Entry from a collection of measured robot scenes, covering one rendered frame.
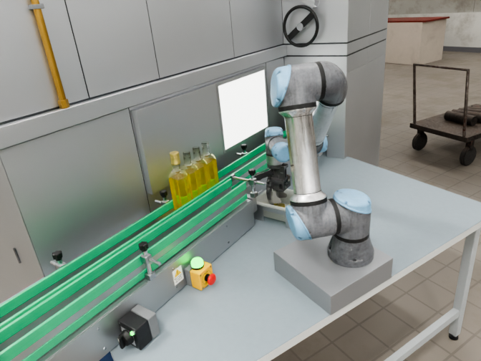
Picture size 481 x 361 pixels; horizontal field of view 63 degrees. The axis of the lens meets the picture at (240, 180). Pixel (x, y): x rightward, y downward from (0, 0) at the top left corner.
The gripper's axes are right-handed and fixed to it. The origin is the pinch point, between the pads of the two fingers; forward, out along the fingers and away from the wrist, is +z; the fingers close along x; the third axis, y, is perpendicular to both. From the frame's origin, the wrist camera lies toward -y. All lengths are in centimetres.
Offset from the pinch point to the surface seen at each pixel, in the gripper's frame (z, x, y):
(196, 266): -3, -55, 0
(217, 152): -20.1, 1.8, -29.9
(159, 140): -37, -32, -31
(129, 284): -10, -77, -7
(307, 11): -75, 74, -15
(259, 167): -10.4, 12.0, -13.5
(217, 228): -6.9, -37.0, -3.8
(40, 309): -15, -100, -15
